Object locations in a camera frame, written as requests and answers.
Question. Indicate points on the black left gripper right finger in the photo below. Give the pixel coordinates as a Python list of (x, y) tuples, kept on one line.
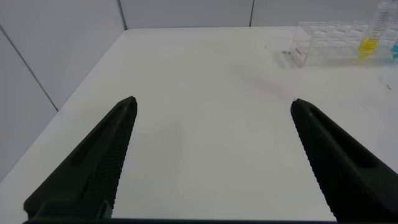
[(345, 168)]

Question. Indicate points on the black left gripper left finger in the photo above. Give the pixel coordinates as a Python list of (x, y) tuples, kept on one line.
[(90, 168)]

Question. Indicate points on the test tube with yellow pigment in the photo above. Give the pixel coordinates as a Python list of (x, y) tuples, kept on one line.
[(368, 46)]

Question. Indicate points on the clear plastic test tube rack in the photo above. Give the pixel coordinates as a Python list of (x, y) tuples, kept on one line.
[(329, 43)]

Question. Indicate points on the test tube with blue pigment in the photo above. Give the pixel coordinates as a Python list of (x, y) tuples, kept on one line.
[(395, 51)]

